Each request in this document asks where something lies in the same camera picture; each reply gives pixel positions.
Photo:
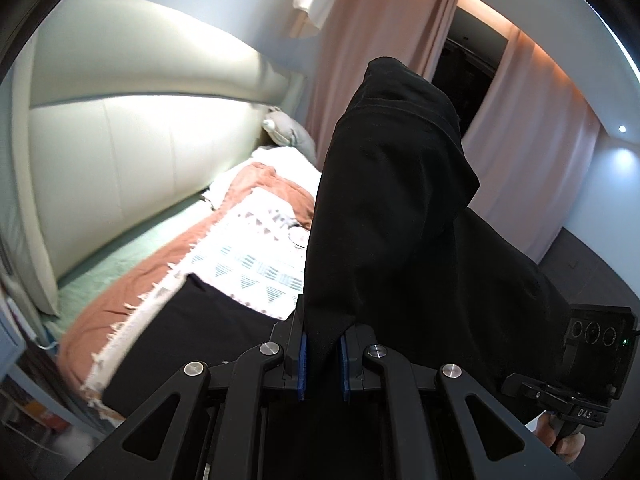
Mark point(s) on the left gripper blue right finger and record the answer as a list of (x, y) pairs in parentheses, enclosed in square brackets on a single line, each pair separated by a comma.
[(357, 376)]

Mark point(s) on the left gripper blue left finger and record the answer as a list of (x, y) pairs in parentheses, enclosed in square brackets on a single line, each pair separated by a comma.
[(289, 373)]

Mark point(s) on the large black shirt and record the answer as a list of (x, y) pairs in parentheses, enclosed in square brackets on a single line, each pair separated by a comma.
[(455, 310)]

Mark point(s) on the person's right hand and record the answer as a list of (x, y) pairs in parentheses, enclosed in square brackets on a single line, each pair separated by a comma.
[(568, 449)]

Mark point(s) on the patterned white bedspread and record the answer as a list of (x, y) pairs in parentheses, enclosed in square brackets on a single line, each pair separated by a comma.
[(211, 293)]

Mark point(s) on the grey pillow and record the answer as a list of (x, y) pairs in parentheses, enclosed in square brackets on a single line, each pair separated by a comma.
[(285, 131)]

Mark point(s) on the right pink curtain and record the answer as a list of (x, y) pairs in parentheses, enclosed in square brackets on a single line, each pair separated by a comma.
[(530, 144)]

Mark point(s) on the pink curtain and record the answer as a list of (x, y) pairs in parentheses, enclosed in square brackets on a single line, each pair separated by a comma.
[(530, 144), (357, 32)]

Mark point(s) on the blue bedside drawer unit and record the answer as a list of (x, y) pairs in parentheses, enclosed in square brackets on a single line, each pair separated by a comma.
[(33, 370)]

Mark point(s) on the cream padded headboard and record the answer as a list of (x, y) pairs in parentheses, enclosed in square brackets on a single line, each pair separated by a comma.
[(114, 111)]

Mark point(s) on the left pink curtain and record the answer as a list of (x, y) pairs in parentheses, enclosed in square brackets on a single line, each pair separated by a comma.
[(357, 32)]

